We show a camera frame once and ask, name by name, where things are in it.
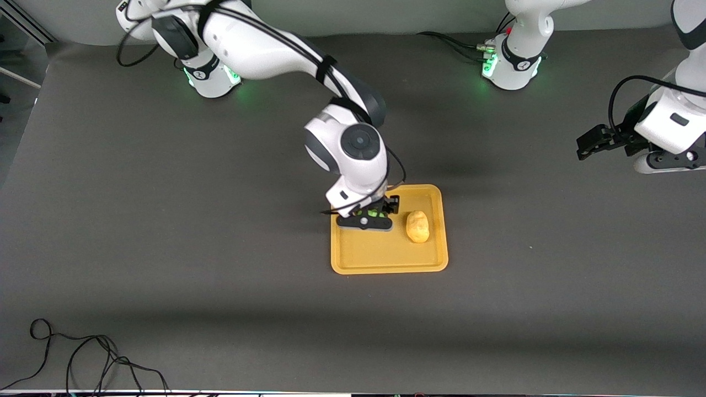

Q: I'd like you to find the yellow potato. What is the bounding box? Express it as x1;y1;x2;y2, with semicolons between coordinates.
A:
406;210;430;244

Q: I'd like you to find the yellow plastic tray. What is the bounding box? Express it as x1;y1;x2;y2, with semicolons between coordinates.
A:
330;184;449;275

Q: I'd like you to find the black left arm base cable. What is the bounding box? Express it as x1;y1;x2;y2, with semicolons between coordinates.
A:
417;31;496;62

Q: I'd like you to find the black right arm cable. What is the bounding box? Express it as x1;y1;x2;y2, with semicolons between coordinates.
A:
116;0;407;217

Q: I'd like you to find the loose black table cable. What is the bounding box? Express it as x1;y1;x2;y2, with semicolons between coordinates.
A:
0;318;170;395

